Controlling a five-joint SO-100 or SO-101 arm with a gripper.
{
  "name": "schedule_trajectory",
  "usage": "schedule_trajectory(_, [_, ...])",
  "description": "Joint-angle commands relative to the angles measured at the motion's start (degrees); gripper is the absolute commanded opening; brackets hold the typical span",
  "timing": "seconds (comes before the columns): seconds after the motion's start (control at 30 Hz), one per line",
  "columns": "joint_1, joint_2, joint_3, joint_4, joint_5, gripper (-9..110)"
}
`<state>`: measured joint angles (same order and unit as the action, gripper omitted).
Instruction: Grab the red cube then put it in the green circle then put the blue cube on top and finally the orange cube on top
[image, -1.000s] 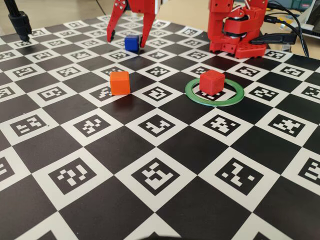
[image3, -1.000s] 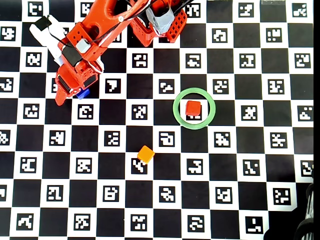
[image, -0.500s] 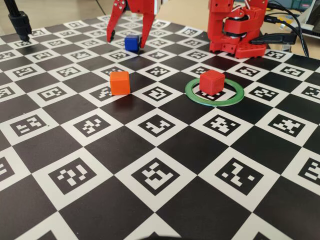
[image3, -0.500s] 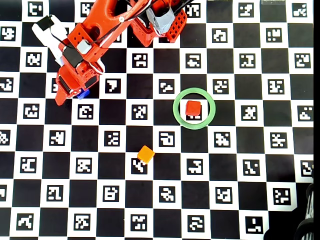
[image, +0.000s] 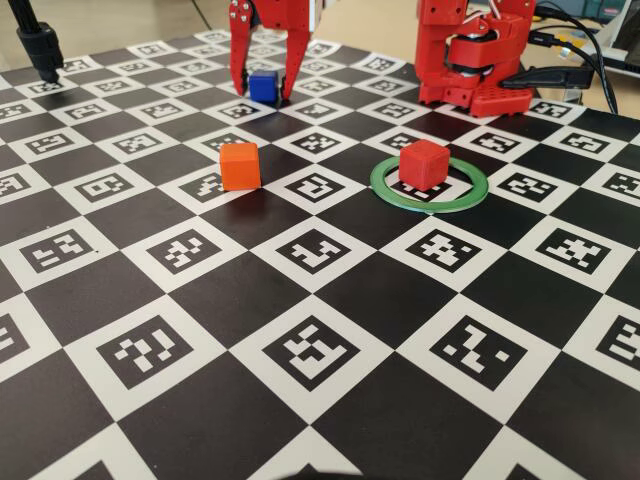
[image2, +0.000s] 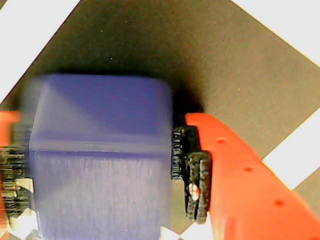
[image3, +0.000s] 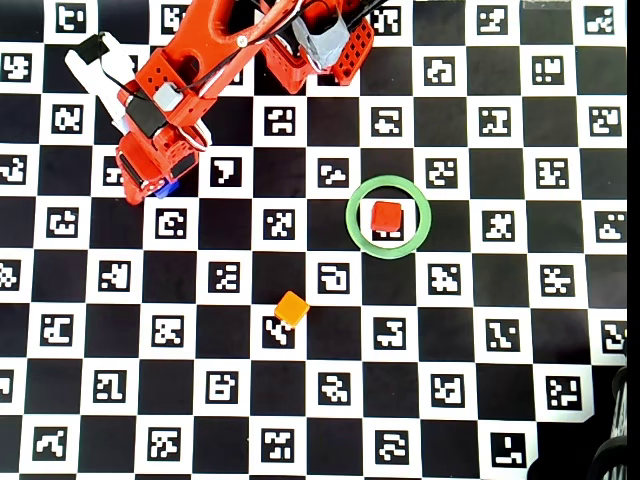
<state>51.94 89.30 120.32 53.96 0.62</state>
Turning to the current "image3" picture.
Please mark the orange cube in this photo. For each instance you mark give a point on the orange cube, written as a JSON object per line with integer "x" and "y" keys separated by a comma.
{"x": 291, "y": 306}

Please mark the blue cube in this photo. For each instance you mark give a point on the blue cube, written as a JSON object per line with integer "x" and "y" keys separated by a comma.
{"x": 167, "y": 190}

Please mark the clear adhesive tape strip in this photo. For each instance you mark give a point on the clear adhesive tape strip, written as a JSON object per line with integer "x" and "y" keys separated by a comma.
{"x": 545, "y": 4}

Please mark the black camera stand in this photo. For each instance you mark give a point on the black camera stand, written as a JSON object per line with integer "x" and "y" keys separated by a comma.
{"x": 620, "y": 410}

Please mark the red cube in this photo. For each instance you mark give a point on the red cube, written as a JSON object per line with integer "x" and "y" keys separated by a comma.
{"x": 386, "y": 215}

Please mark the red robot arm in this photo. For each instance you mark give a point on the red robot arm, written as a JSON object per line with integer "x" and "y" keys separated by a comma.
{"x": 210, "y": 30}

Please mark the grey tape wrapped box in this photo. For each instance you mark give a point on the grey tape wrapped box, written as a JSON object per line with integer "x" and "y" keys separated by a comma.
{"x": 320, "y": 42}

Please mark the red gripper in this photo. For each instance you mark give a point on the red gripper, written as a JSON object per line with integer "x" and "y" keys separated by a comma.
{"x": 131, "y": 172}

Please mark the black white checkerboard marker mat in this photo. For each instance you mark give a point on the black white checkerboard marker mat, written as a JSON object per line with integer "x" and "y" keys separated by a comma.
{"x": 280, "y": 175}

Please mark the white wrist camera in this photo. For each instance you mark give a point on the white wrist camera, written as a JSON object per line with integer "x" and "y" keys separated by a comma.
{"x": 95, "y": 75}

